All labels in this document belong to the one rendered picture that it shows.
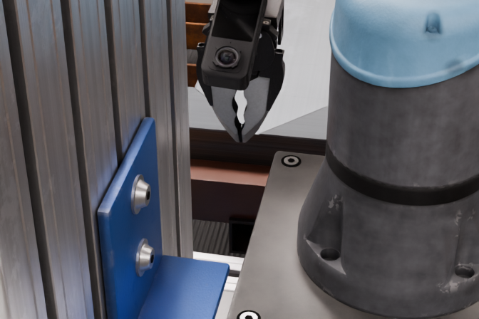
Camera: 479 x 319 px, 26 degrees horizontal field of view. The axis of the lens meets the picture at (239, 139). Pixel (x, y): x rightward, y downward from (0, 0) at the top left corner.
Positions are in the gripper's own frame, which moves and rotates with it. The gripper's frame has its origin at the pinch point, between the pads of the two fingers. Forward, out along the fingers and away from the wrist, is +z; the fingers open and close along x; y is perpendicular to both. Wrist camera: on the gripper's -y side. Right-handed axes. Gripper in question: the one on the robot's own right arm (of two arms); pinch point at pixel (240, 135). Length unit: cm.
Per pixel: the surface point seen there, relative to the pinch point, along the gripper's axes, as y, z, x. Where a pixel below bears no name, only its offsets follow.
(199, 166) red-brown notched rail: 6.8, 9.7, 6.0
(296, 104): 15.8, 5.5, -4.4
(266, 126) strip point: 10.3, 5.5, -1.4
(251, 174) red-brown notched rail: 6.2, 9.7, -0.4
